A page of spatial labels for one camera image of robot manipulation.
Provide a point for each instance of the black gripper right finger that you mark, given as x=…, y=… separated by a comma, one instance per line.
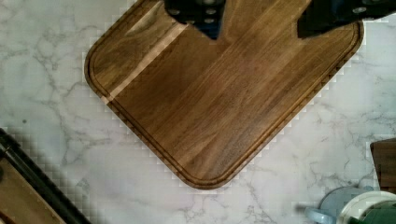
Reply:
x=323, y=16

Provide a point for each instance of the stacked mugs green top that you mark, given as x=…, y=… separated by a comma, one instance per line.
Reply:
x=355, y=206

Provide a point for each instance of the wooden cutting board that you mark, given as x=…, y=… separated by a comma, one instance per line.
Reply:
x=207, y=107

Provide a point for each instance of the black toaster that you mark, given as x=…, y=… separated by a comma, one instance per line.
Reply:
x=27, y=195

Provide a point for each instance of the dark wooden salt box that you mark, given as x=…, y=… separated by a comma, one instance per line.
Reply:
x=384, y=156

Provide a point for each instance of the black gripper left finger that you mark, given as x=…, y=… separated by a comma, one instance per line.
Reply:
x=205, y=15

